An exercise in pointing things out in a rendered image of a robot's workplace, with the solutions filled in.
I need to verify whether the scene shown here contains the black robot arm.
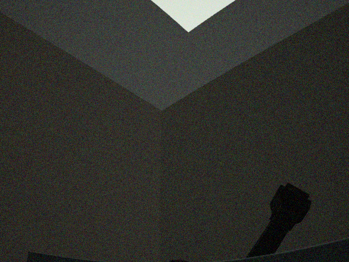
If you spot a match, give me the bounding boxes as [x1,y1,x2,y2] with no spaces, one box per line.
[246,183,312,258]

